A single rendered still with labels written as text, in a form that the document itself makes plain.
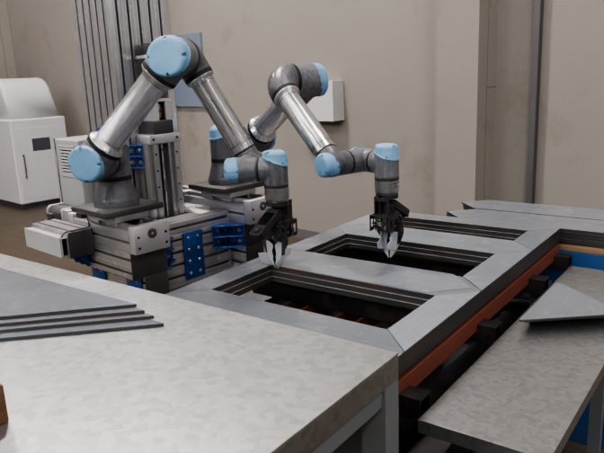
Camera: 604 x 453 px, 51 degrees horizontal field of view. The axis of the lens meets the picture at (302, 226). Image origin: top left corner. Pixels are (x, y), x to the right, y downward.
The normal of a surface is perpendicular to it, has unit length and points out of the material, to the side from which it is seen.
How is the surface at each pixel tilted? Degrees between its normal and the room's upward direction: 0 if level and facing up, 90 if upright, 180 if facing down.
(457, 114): 90
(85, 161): 96
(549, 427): 0
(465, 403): 0
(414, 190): 90
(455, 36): 90
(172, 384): 0
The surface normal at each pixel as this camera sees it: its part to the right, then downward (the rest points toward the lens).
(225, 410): -0.04, -0.97
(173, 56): -0.05, 0.14
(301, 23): -0.68, 0.20
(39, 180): 0.73, 0.13
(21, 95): 0.68, -0.18
